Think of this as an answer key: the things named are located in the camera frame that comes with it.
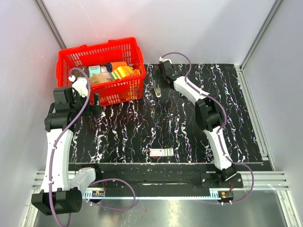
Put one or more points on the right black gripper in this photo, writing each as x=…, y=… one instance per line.
x=160, y=75

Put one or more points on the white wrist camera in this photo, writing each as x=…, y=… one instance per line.
x=80, y=85
x=162, y=59

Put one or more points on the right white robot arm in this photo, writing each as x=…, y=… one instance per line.
x=210, y=117

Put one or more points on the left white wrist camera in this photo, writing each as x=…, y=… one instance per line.
x=80, y=85

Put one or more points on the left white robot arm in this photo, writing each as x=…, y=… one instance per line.
x=57, y=193

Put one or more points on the orange cylinder can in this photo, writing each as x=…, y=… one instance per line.
x=111, y=66

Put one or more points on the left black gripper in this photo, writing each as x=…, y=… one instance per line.
x=92, y=110

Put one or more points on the yellow green box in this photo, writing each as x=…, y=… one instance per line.
x=122, y=72

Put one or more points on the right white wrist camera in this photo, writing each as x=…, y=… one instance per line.
x=162, y=59

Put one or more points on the black marble pattern mat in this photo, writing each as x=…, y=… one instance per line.
x=125, y=133

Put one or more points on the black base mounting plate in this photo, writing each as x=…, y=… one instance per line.
x=202, y=175

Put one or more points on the brown cardboard box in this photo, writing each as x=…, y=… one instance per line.
x=98, y=79

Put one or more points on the red plastic shopping basket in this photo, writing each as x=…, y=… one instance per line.
x=114, y=91

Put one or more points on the white staple box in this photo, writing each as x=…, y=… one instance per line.
x=161, y=152

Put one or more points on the teal white box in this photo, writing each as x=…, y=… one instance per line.
x=94, y=70

